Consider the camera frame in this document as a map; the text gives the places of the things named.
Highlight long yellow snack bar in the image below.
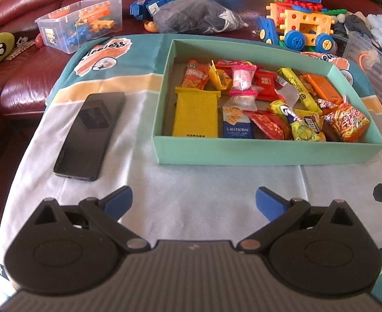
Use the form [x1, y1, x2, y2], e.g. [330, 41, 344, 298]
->
[277, 68, 323, 116]

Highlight gold yellow wafer packet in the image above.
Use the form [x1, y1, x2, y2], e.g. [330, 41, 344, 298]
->
[173, 87, 221, 138]

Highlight blue white cracker packet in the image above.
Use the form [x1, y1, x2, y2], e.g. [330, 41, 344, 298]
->
[222, 106, 255, 139]

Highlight dark red leather sofa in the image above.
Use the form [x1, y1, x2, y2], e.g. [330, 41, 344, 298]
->
[0, 0, 382, 176]

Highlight floral red white candy packet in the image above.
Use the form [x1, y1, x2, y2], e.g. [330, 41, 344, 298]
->
[315, 97, 340, 111]

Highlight red square snack packet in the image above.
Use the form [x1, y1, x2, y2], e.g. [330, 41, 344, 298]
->
[253, 70, 284, 102]

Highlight small orange yellow packet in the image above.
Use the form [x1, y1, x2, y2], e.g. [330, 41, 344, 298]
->
[209, 60, 232, 90]

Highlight orange chips packet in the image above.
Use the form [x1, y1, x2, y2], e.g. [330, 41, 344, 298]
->
[182, 59, 210, 90]

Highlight black white toy piece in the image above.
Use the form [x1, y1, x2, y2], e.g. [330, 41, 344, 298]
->
[5, 36, 37, 61]

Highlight dark clothing in plastic bag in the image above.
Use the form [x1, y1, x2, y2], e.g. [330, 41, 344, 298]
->
[152, 0, 248, 35]

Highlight red patterned snack packet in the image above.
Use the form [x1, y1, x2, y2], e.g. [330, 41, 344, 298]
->
[243, 110, 292, 140]

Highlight red yellow snack packet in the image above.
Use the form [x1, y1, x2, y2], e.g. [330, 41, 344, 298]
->
[215, 59, 263, 72]

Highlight orange striped noodle snack bag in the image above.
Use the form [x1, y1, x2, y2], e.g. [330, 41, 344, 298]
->
[323, 103, 371, 142]

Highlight clear plastic toy bin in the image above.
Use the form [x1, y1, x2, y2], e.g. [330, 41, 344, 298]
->
[35, 0, 125, 55]

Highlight teal cardboard box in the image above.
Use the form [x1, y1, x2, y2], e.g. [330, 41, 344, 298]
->
[152, 38, 382, 166]

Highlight parrot print yellow-green packet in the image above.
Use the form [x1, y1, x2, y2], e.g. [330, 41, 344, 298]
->
[267, 100, 327, 142]

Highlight clear plastic lid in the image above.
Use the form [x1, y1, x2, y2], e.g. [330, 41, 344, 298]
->
[342, 31, 382, 105]

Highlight orange plastic ring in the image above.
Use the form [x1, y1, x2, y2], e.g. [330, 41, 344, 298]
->
[358, 52, 378, 72]

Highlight plain orange snack packet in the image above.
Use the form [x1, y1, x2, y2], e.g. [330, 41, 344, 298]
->
[300, 74, 344, 105]

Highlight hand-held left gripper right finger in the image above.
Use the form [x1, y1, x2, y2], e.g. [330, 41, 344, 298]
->
[237, 187, 356, 252]

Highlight dark grey clothes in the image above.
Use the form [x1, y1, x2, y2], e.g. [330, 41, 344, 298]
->
[334, 13, 374, 56]

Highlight yellow blue toy vehicle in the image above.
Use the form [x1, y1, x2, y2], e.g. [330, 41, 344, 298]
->
[258, 0, 338, 53]

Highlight black smartphone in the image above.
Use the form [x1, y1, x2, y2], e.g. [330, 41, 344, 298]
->
[53, 92, 126, 181]

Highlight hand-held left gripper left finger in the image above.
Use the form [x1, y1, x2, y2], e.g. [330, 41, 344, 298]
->
[31, 186, 148, 252]

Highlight pile of plastic toy pieces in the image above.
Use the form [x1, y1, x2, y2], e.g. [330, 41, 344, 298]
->
[49, 3, 117, 44]

